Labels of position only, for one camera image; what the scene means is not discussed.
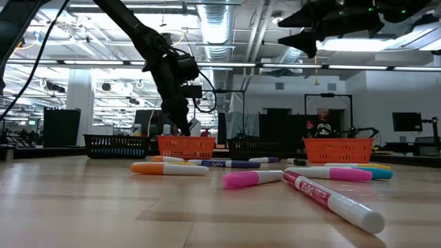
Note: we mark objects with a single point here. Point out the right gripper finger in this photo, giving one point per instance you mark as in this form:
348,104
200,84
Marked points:
306,40
310,15

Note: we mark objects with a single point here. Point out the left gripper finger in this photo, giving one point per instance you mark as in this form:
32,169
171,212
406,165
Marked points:
179,117

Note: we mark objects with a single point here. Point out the background black robot arm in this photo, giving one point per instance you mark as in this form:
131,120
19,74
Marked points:
358,131

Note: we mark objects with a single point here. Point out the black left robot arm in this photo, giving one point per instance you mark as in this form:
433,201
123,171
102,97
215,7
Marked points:
144,38

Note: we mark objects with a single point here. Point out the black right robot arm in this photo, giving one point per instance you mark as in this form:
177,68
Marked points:
403,10

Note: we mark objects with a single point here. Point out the white bottle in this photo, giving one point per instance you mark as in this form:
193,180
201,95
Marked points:
166,129

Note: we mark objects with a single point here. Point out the orange plastic basket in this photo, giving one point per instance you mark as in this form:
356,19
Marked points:
186,147
339,150

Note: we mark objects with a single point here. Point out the small orange marker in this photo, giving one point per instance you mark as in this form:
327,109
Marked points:
169,168
167,158

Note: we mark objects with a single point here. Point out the bottle with yellow label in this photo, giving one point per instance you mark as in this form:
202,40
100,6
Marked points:
137,129

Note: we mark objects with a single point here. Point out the thin purple marker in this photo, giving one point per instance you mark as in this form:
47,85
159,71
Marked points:
224,164

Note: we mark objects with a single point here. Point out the black plastic basket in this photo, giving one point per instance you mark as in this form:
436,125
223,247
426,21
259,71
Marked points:
255,149
117,146

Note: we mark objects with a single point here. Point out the person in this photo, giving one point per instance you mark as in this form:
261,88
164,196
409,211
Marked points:
323,125

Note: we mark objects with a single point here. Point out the small purple marker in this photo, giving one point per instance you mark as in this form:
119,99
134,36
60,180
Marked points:
263,159

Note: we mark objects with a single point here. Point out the small pink marker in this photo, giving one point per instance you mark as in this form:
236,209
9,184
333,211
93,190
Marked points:
329,174
251,178

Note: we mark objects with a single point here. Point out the black partition panel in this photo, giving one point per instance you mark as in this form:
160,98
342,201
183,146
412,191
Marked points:
62,127

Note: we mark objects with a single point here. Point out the black monitor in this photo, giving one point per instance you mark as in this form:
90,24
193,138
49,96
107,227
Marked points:
407,121

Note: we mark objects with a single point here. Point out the small light blue marker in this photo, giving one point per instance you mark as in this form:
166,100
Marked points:
377,173

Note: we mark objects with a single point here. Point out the thin red marker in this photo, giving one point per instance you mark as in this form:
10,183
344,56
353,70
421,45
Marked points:
334,200

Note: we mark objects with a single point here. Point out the black stand frame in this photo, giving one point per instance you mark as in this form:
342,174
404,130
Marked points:
224,91
327,95

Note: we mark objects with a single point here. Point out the silver ventilation duct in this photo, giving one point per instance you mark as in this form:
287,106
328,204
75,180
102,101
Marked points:
215,27

